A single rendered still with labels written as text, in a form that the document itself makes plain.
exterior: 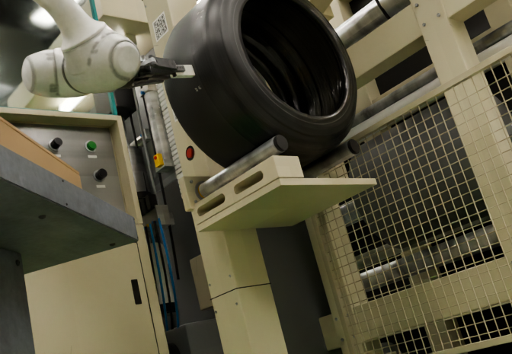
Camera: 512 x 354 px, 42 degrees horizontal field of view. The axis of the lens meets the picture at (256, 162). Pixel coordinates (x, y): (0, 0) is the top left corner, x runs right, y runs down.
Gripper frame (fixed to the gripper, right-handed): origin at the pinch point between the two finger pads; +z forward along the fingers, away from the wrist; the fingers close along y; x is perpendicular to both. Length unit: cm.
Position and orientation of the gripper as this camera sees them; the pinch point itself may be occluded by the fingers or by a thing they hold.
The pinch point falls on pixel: (181, 71)
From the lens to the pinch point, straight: 169.7
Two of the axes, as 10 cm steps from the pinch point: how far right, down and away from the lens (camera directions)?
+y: -6.2, 3.9, 6.8
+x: 3.5, 9.1, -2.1
